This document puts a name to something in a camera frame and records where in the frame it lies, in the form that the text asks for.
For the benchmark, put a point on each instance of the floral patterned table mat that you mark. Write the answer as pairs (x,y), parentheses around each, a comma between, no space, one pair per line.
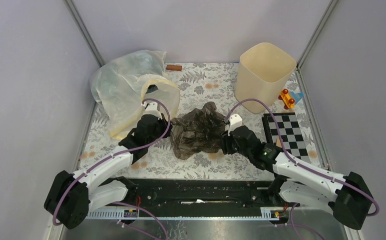
(198,83)

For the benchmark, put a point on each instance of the tan wooden block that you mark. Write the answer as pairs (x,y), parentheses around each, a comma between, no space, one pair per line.
(278,143)

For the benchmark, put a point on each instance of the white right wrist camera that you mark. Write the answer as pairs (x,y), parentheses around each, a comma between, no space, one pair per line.
(234,121)

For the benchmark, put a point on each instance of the black white checkerboard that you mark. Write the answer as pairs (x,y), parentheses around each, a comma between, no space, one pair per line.
(291,134)

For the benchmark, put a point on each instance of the aluminium frame post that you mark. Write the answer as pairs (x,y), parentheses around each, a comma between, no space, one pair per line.
(84,32)
(323,21)

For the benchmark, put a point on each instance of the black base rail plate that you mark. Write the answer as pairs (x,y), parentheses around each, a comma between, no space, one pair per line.
(165,194)

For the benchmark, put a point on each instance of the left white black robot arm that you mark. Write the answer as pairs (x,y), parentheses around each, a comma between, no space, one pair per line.
(73,195)

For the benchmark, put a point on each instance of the orange red toy car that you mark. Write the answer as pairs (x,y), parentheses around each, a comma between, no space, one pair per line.
(288,101)

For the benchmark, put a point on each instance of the brown cylinder stick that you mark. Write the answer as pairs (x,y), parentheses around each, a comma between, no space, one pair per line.
(174,67)

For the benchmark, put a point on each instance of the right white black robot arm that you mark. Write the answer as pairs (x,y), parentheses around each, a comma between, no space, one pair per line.
(346,197)

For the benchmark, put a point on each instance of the translucent white plastic bag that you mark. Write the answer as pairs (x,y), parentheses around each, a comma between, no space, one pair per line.
(121,85)

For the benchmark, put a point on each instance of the blue paper piece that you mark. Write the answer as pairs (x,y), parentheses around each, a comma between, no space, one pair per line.
(297,96)

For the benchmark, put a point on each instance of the grey slotted cable duct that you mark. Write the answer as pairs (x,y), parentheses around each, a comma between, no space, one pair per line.
(186,213)

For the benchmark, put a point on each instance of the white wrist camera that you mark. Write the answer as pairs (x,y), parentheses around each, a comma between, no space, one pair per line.
(234,121)
(152,108)

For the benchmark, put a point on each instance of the dark trash bag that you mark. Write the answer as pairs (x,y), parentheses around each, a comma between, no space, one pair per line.
(197,131)

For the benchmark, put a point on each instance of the beige plastic trash bin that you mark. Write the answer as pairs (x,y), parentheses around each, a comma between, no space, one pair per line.
(263,71)

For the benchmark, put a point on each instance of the left aluminium frame post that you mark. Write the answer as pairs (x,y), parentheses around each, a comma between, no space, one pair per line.
(84,32)

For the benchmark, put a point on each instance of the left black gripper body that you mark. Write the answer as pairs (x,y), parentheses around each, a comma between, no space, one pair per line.
(161,130)

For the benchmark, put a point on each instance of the right aluminium frame post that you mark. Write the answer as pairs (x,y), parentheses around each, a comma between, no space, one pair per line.
(323,21)

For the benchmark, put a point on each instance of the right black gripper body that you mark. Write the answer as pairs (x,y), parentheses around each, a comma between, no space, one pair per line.
(230,146)

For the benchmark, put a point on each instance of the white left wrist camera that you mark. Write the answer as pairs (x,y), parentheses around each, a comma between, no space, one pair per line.
(152,108)

